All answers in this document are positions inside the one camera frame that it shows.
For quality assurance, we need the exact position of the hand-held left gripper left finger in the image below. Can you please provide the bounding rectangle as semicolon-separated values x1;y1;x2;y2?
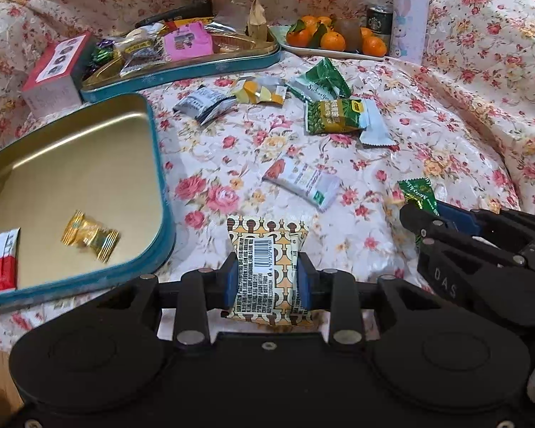
85;253;239;347

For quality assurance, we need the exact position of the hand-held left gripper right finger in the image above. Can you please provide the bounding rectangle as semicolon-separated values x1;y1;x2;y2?
296;252;455;347

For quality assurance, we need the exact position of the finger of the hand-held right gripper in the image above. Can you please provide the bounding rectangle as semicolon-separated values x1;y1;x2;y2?
399;203;447;245
436;200;535;258

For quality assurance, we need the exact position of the brown patterned snack packet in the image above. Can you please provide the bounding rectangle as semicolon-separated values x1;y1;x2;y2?
226;215;315;326

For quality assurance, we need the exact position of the slim white snack packet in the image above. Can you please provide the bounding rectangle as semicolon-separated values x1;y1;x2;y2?
359;99;398;147

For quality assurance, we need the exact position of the white and orange snack packet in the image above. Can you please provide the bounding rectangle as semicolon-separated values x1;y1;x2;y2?
262;152;342;213

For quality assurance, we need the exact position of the green pea snack packet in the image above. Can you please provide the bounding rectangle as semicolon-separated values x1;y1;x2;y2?
304;98;367;136

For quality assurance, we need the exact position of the gold foil candy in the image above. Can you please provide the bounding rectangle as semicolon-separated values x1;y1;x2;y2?
61;210;120;263

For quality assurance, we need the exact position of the black and white snack packet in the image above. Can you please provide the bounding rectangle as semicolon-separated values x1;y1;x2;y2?
173;85;234;126

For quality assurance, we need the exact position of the red and white snack packet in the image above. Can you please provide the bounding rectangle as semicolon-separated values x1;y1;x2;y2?
0;227;21;294

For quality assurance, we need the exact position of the blue tin tray with snacks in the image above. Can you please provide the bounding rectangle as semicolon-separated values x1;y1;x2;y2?
79;31;282;103

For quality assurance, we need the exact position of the floral tablecloth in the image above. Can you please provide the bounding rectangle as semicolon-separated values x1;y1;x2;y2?
0;0;535;353

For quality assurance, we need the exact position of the green and white leaf packet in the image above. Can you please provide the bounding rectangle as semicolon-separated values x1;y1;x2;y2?
286;58;353;101

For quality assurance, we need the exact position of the yellow and silver snack packet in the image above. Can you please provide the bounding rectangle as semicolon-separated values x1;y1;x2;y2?
232;77;289;106

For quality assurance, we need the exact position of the brown kiwi fruit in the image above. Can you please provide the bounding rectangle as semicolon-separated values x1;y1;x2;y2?
337;20;365;53

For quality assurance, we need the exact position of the purple and white thermos bottle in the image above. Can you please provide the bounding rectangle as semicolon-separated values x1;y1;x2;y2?
390;0;430;66

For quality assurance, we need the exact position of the dark coffee can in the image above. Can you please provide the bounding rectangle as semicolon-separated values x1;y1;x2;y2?
366;4;394;48

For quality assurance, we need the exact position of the pile of tangerines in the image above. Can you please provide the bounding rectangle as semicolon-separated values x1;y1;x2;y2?
286;15;388;58

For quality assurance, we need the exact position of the clear packet with dark biscuit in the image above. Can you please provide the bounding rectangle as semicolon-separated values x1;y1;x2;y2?
119;48;168;78

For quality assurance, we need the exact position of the pink snack packet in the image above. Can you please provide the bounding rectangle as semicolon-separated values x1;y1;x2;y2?
163;24;215;62

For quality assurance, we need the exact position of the yellow label walnut packet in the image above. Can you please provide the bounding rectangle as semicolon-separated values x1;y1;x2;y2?
113;38;155;52

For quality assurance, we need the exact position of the clear plastic snack packet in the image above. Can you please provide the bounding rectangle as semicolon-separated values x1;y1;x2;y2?
205;13;250;37

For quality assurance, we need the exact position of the brown paper snack packet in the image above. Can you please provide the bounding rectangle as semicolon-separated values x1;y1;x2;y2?
249;0;271;41

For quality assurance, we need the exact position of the small green foil candy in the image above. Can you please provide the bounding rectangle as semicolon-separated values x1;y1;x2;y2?
91;47;117;66

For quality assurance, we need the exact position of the cream white candy packet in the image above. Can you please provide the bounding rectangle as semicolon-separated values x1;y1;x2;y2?
129;27;165;41

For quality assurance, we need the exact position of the red and yellow snack packet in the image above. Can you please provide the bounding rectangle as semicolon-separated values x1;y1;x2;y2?
165;15;215;28

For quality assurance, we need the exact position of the red and white carton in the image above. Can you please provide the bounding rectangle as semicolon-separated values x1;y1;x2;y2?
21;31;97;117

